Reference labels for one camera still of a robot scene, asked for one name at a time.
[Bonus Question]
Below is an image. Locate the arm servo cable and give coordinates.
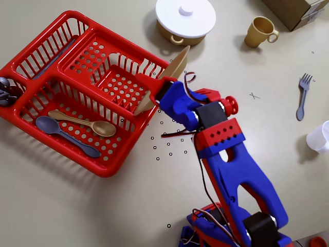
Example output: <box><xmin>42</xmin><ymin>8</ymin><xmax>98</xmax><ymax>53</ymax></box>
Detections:
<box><xmin>161</xmin><ymin>128</ymin><xmax>232</xmax><ymax>242</ymax></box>

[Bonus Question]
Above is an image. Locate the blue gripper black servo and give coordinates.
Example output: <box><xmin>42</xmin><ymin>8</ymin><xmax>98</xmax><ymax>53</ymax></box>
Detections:
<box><xmin>135</xmin><ymin>73</ymin><xmax>205</xmax><ymax>131</ymax></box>

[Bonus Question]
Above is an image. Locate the tan plastic cup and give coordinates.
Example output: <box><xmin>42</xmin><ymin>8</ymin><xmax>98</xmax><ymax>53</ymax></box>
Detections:
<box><xmin>244</xmin><ymin>16</ymin><xmax>280</xmax><ymax>48</ymax></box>

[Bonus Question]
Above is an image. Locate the white translucent cup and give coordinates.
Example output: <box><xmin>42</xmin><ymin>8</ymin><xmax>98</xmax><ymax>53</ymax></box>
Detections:
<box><xmin>305</xmin><ymin>120</ymin><xmax>329</xmax><ymax>155</ymax></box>

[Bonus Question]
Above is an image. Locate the red round cap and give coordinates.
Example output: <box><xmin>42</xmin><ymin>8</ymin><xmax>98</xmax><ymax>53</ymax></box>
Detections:
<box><xmin>309</xmin><ymin>236</ymin><xmax>328</xmax><ymax>247</ymax></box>

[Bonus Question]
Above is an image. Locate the tan plastic spoon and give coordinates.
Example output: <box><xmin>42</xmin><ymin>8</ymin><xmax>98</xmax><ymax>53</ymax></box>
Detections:
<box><xmin>48</xmin><ymin>110</ymin><xmax>117</xmax><ymax>137</ymax></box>

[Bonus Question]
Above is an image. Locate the red plastic dish rack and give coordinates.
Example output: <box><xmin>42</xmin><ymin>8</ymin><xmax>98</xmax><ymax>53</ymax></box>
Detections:
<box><xmin>0</xmin><ymin>10</ymin><xmax>170</xmax><ymax>178</ymax></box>

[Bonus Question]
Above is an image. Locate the cardboard box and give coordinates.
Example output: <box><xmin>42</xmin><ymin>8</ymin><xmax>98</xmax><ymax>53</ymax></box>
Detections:
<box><xmin>261</xmin><ymin>0</ymin><xmax>326</xmax><ymax>32</ymax></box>

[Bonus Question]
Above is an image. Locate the tan pot with handles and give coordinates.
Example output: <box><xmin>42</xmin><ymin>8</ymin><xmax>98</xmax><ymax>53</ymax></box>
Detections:
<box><xmin>156</xmin><ymin>19</ymin><xmax>208</xmax><ymax>47</ymax></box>

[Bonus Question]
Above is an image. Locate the grey plastic spoon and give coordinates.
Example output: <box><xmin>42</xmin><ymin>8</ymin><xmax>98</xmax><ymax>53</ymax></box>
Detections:
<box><xmin>35</xmin><ymin>115</ymin><xmax>101</xmax><ymax>158</ymax></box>

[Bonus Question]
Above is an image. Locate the tan plastic plate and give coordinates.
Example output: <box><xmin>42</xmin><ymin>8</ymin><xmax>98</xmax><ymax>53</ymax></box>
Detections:
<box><xmin>133</xmin><ymin>45</ymin><xmax>191</xmax><ymax>116</ymax></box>

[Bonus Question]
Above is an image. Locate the gripper servo cable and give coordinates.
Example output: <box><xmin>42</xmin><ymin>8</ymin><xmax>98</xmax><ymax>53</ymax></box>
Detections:
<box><xmin>184</xmin><ymin>72</ymin><xmax>197</xmax><ymax>103</ymax></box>

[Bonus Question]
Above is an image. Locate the grey plastic knife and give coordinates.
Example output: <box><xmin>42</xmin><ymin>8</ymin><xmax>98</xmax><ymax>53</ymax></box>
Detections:
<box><xmin>32</xmin><ymin>38</ymin><xmax>78</xmax><ymax>80</ymax></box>

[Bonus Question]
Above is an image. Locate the grey plastic fork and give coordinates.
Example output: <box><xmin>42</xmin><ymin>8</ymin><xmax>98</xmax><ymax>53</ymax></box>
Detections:
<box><xmin>296</xmin><ymin>73</ymin><xmax>313</xmax><ymax>121</ymax></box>

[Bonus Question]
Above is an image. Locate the white pot lid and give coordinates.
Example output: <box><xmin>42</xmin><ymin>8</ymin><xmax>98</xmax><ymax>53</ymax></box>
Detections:
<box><xmin>155</xmin><ymin>0</ymin><xmax>216</xmax><ymax>39</ymax></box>

